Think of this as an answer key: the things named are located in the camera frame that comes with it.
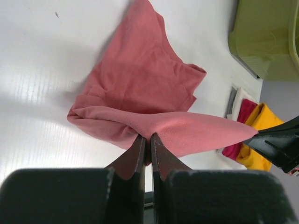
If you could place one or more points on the folded orange t shirt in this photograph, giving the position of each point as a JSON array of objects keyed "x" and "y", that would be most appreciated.
[{"x": 253, "y": 153}]

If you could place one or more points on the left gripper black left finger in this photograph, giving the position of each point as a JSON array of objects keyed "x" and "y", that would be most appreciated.
[{"x": 110, "y": 195}]

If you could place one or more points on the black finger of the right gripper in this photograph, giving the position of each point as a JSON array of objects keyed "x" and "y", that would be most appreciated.
[{"x": 284, "y": 139}]

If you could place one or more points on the folded grey t shirt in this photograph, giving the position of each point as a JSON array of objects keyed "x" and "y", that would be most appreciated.
[{"x": 231, "y": 101}]

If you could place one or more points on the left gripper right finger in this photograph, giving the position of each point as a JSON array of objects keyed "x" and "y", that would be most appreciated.
[{"x": 186, "y": 196}]

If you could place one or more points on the folded magenta t shirt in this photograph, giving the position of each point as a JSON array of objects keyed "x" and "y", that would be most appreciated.
[{"x": 246, "y": 109}]

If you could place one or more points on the folded white t shirt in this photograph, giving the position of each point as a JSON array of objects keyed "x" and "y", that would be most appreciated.
[{"x": 240, "y": 96}]

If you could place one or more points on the olive green plastic basket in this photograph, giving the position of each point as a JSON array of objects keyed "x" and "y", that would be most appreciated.
[{"x": 265, "y": 38}]

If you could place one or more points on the pink red t shirt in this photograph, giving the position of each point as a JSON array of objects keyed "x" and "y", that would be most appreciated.
[{"x": 141, "y": 87}]

